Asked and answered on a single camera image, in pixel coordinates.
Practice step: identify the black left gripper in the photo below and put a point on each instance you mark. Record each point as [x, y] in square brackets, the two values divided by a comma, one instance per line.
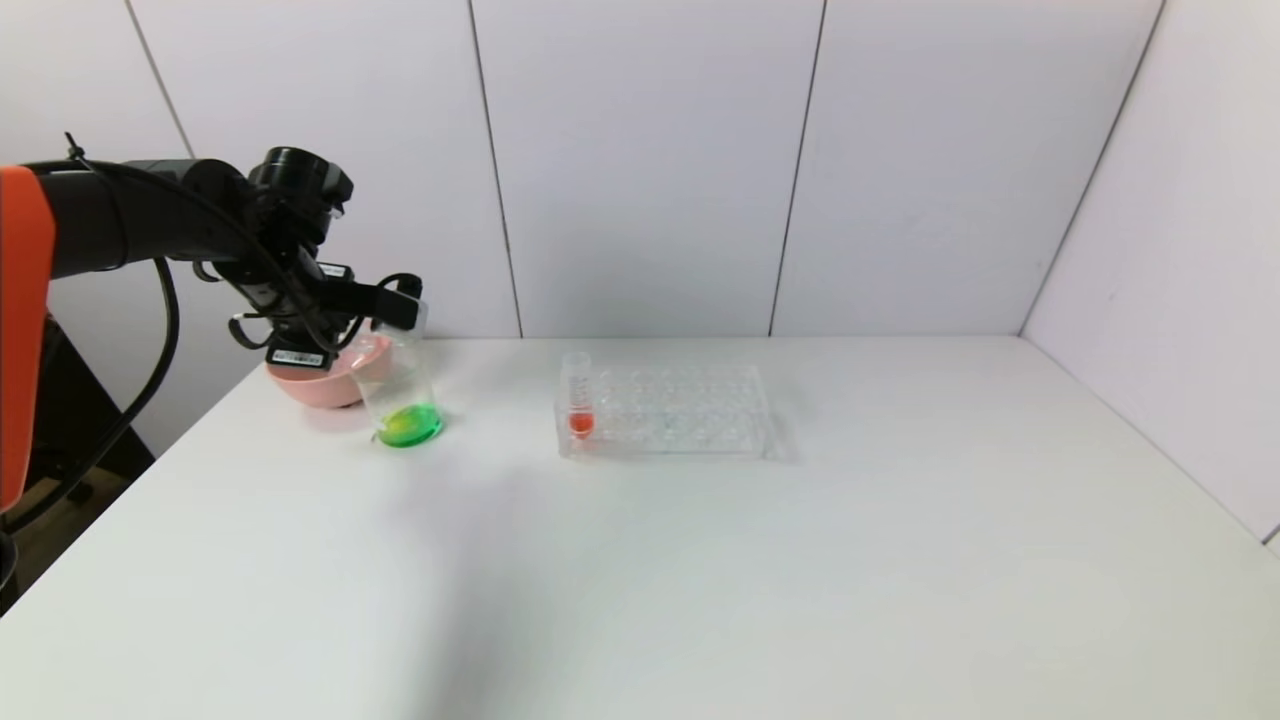
[298, 354]

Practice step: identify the orange and black left arm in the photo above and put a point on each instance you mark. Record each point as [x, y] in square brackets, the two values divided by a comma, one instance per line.
[110, 225]

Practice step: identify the clear glass beaker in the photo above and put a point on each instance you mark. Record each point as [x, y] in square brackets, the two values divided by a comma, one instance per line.
[410, 425]

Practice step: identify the test tube with red pigment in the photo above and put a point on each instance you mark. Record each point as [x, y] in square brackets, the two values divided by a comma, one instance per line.
[581, 420]

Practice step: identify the clear plastic test tube rack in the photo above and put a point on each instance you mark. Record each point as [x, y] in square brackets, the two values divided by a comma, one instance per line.
[700, 420]

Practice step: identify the pink bowl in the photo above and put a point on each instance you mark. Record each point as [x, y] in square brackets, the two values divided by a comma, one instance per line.
[320, 385]

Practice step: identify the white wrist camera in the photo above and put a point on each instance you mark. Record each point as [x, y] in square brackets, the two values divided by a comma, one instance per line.
[405, 305]

